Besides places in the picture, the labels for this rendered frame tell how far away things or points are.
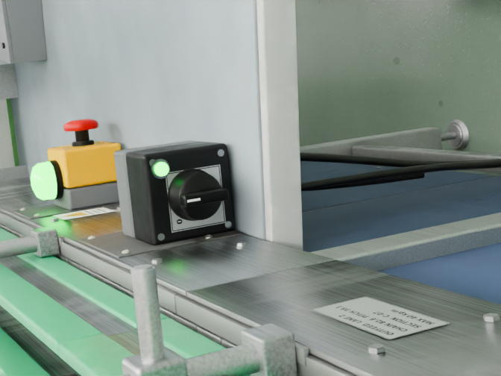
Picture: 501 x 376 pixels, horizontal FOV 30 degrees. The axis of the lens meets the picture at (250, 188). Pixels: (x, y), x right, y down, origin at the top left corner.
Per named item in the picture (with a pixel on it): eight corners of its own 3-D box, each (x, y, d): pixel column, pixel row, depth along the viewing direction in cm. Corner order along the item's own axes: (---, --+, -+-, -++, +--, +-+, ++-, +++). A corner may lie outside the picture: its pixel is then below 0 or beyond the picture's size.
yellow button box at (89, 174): (112, 196, 115) (53, 205, 112) (105, 136, 114) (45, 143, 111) (131, 201, 109) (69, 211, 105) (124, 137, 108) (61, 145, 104)
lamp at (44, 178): (54, 196, 110) (30, 200, 109) (50, 159, 110) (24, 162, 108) (65, 200, 106) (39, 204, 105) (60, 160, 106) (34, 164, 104)
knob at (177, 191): (217, 215, 82) (234, 219, 79) (170, 224, 80) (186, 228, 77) (212, 165, 82) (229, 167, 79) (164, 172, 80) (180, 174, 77)
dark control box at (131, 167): (204, 221, 91) (121, 236, 87) (195, 139, 89) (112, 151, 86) (242, 230, 83) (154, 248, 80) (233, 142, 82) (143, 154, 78)
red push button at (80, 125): (62, 150, 110) (58, 121, 110) (95, 145, 112) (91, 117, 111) (71, 151, 107) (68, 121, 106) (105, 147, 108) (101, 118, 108)
